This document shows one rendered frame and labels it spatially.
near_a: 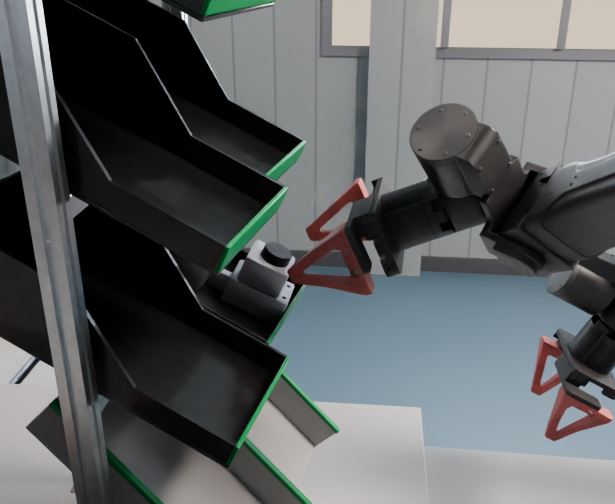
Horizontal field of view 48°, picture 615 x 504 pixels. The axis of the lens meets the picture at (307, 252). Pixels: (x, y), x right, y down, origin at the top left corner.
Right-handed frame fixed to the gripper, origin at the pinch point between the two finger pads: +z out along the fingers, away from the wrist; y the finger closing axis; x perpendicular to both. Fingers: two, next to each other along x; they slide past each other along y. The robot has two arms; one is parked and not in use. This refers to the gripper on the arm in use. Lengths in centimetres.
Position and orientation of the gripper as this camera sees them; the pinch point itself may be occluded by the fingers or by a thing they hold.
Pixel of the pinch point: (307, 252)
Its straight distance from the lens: 69.6
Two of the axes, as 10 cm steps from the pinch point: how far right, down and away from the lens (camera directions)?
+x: 4.2, 8.5, 3.3
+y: -1.8, 4.3, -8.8
